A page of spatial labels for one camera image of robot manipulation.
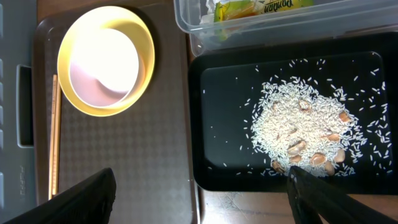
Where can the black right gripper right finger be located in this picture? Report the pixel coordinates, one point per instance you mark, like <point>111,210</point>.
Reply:
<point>313,200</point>

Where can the yellow plate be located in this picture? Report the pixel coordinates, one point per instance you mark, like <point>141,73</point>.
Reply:
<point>106,17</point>

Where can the clear plastic bin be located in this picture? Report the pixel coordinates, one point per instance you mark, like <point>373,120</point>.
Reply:
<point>323,20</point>

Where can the rice food waste pile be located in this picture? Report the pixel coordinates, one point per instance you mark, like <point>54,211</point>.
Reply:
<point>329,116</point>

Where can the wooden chopstick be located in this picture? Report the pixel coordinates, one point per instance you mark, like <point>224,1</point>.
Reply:
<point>56,153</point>
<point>52,134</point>

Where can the brown plastic tray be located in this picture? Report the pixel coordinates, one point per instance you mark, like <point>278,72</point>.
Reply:
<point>147,146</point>

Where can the black plastic tray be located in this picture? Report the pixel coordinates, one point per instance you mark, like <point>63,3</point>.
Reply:
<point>383,45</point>

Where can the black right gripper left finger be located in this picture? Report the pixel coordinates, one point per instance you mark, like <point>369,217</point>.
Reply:
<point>90,201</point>

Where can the green yellow snack wrapper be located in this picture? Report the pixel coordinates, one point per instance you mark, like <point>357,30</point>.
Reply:
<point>229,10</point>

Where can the white bowl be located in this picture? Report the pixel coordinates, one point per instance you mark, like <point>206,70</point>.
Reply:
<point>105,68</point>

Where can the white tissue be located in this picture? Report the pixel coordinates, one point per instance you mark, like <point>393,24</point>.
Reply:
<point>208,11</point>

